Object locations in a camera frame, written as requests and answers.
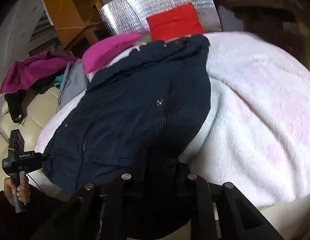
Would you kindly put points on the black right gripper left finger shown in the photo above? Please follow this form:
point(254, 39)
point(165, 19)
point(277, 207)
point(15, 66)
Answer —
point(114, 201)

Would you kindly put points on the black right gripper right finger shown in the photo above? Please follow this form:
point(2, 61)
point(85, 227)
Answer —
point(194, 203)

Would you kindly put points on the navy blue padded jacket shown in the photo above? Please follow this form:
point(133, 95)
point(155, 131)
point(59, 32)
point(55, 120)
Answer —
point(143, 110)

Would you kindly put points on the person's left hand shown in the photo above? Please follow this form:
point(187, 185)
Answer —
point(22, 191)

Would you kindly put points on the cream leather headboard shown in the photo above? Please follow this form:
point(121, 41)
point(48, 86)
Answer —
point(39, 109)

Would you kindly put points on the black garment on headboard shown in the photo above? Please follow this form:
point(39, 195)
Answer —
point(14, 102)

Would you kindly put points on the purple garment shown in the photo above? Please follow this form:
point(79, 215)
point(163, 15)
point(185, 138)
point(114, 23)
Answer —
point(23, 74)

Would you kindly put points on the teal garment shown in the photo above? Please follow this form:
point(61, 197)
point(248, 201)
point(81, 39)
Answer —
point(58, 81)

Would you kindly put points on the grey garment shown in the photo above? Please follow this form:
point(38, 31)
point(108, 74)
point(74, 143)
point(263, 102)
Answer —
point(73, 83)

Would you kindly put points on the white fleece bed blanket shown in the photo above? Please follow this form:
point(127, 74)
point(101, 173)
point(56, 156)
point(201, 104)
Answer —
point(257, 132)

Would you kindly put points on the magenta pillow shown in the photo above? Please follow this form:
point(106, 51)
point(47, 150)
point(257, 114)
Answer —
point(98, 55)

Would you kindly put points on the brown wooden cabinet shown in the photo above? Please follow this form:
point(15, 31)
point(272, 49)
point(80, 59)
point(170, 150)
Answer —
point(77, 23)

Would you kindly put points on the silver reflective foil mat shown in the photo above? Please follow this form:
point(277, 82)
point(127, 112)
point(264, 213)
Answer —
point(129, 16)

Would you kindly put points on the red pillow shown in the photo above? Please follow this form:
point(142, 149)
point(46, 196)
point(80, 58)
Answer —
point(177, 22)

